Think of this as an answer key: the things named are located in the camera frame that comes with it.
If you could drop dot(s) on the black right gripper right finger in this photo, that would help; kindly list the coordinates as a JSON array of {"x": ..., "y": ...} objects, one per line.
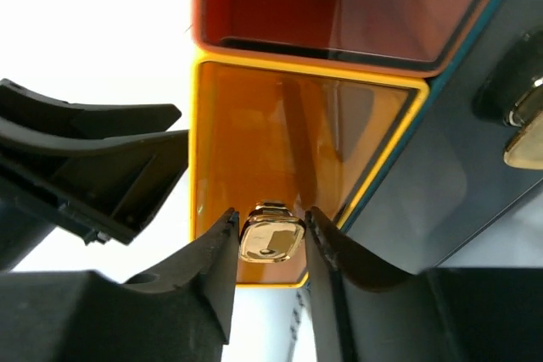
[{"x": 366, "y": 309}]

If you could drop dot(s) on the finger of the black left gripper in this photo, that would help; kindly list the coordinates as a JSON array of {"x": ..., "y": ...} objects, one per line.
[{"x": 100, "y": 172}]

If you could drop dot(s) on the orange drawer cabinet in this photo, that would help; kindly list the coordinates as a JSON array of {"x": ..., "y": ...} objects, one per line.
[{"x": 339, "y": 6}]

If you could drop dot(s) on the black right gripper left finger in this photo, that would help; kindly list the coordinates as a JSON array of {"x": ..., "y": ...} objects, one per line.
[{"x": 177, "y": 310}]

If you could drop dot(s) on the smoky yellow cabinet drawer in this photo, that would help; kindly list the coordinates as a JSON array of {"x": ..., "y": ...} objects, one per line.
[{"x": 275, "y": 158}]

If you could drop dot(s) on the clear smoky drawer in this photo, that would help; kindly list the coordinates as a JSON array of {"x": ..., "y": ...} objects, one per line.
[{"x": 447, "y": 180}]

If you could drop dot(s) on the yellow drawer cabinet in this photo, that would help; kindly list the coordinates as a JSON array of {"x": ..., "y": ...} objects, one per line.
[{"x": 297, "y": 146}]

